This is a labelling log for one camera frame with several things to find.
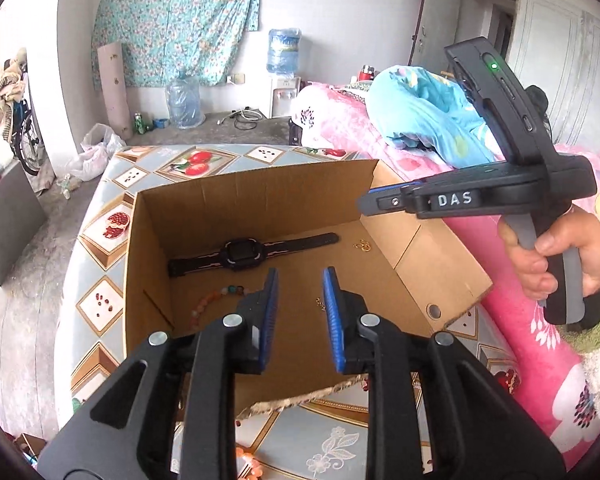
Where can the fruit print tablecloth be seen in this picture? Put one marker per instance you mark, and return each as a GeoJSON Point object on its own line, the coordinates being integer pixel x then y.
{"type": "Point", "coordinates": [105, 260]}

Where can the beige clothes pile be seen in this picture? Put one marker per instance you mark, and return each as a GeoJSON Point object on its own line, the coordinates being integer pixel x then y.
{"type": "Point", "coordinates": [2, 82]}

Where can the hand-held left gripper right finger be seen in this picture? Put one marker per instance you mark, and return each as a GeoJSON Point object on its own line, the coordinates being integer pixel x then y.
{"type": "Point", "coordinates": [330, 310]}

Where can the clear plastic bottle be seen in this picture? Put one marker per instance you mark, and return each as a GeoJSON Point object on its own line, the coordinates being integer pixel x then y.
{"type": "Point", "coordinates": [67, 186]}

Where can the green can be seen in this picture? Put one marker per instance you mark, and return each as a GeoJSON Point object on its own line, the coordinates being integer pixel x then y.
{"type": "Point", "coordinates": [140, 124]}

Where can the wall socket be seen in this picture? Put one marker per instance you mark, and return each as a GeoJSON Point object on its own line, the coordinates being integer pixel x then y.
{"type": "Point", "coordinates": [236, 78]}

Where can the grey cabinet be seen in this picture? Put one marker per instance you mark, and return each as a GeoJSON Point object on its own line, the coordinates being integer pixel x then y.
{"type": "Point", "coordinates": [7, 225]}

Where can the floral wall cloth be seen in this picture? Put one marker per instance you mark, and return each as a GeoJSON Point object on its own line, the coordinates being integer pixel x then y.
{"type": "Point", "coordinates": [180, 20]}

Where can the brown cardboard box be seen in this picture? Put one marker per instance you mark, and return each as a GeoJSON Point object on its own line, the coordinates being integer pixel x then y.
{"type": "Point", "coordinates": [280, 200]}

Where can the blue patterned blanket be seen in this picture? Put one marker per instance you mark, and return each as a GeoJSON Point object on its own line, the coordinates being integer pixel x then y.
{"type": "Point", "coordinates": [430, 110]}

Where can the grey door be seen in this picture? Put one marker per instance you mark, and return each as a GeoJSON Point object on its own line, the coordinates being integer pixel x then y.
{"type": "Point", "coordinates": [437, 15]}

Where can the rose gold earring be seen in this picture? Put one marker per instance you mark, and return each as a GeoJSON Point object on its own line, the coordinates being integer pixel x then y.
{"type": "Point", "coordinates": [362, 246]}

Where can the white plastic bag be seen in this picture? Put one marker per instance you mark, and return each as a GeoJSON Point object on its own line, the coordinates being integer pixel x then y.
{"type": "Point", "coordinates": [97, 152]}

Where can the person's right hand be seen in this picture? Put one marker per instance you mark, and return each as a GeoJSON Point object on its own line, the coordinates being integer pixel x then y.
{"type": "Point", "coordinates": [592, 245]}

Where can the black wrist watch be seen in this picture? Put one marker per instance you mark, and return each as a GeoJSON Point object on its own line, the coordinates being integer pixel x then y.
{"type": "Point", "coordinates": [237, 252]}

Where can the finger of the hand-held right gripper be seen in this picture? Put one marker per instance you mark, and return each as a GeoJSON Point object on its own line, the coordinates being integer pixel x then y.
{"type": "Point", "coordinates": [390, 203]}

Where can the white water dispenser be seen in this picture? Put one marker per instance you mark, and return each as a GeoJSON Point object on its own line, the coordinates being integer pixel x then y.
{"type": "Point", "coordinates": [285, 97]}

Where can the pink floral blanket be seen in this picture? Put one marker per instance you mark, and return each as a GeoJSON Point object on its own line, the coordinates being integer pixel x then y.
{"type": "Point", "coordinates": [520, 340]}

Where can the empty clear water jug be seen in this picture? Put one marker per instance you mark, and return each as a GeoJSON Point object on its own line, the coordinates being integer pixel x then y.
{"type": "Point", "coordinates": [185, 102]}

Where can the red container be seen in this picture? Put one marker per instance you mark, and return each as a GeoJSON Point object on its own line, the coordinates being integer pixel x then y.
{"type": "Point", "coordinates": [366, 74]}

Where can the blue water bottle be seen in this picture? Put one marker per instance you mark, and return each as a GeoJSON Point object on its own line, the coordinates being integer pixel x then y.
{"type": "Point", "coordinates": [283, 52]}

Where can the pale leaning board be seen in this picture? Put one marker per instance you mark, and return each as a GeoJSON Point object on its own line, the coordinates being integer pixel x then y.
{"type": "Point", "coordinates": [115, 90]}

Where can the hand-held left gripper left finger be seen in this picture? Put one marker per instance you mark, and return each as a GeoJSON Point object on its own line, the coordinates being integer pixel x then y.
{"type": "Point", "coordinates": [269, 310]}

